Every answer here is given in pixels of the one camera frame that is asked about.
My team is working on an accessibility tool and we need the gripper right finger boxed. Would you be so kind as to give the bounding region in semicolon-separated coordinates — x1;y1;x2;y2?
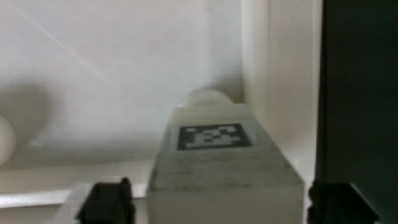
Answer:
307;181;380;224

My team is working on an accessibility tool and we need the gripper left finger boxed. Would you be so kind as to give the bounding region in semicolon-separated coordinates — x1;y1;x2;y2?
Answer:
58;178;134;224

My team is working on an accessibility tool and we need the white table leg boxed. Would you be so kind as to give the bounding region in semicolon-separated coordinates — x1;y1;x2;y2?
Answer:
147;89;305;224

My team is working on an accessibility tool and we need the white square tabletop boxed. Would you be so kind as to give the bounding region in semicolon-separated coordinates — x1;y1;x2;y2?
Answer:
0;0;321;208

